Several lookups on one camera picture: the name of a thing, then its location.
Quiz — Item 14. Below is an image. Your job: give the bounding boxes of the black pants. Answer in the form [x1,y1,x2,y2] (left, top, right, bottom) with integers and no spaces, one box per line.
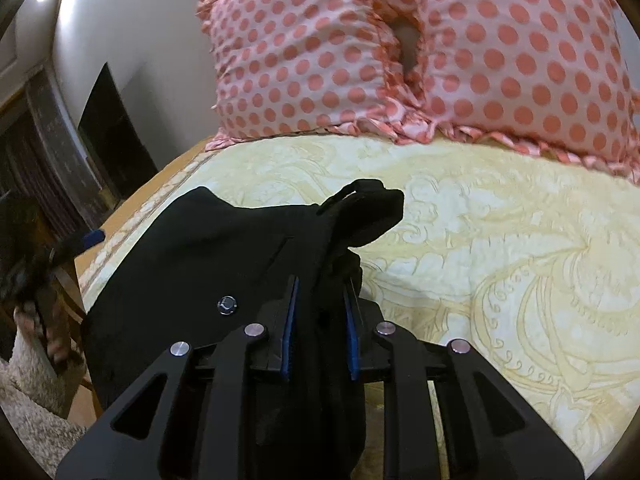
[80,178,406,480]

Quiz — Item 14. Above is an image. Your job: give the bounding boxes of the cream fleece sleeve forearm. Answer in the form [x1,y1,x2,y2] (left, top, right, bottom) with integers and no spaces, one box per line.
[1,332,87,477]

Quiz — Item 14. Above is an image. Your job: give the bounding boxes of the person's left hand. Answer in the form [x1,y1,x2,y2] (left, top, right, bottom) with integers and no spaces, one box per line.
[14,302,72,364]

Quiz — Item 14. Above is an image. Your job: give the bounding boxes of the dark curtain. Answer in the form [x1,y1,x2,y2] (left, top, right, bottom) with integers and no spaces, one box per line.
[0,66,122,241]

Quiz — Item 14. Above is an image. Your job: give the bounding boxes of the dark wooden headboard panel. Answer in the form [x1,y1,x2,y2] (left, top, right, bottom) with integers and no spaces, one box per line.
[78,63,157,200]

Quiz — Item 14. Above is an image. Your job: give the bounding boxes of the yellow patterned bed sheet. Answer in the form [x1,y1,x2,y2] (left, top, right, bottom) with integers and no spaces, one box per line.
[76,136,639,474]

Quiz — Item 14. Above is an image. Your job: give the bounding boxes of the pink polka dot pillow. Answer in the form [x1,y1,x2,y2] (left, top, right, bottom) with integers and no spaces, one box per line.
[374,0,639,182]
[196,0,434,151]

